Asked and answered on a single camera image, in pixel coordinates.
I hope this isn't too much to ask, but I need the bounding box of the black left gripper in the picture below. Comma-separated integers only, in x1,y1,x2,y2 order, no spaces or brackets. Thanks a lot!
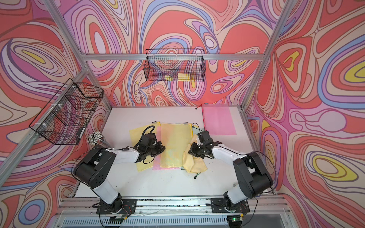
145,141,166,157

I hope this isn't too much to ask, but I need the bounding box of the yellow microfiber cloth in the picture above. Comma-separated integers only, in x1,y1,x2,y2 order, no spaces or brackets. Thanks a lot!
182,135,208,173

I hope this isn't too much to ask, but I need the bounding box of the yellow mesh document bag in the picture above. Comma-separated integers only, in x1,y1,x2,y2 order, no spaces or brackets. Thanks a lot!
160,123,193,168

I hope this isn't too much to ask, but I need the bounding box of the pink mesh document bag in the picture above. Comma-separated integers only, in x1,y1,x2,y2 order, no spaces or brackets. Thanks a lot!
195,103,237,135

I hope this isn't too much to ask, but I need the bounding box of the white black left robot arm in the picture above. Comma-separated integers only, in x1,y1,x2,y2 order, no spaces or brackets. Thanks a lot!
72,133,165,205

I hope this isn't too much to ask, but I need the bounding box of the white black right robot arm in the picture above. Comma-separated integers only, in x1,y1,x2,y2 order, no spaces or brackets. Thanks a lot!
188,131,273,206

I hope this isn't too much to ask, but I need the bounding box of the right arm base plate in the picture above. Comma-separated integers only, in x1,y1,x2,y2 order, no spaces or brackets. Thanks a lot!
206,197,250,215

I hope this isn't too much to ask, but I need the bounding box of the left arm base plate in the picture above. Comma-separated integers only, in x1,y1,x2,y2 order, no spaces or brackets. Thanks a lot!
97,199,137,215

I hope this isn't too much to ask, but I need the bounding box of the black wire basket back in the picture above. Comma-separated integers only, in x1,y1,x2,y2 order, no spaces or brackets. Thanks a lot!
144,48,206,82

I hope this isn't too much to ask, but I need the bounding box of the black wire basket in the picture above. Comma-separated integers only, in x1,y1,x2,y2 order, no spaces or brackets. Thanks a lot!
29,79,104,145
144,48,206,82

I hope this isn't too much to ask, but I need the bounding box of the aluminium frame rail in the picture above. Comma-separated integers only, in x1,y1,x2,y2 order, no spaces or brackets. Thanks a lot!
0,0,300,228

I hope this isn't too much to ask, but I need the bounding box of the black wire basket left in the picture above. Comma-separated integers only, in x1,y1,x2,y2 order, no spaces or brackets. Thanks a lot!
29,79,104,145

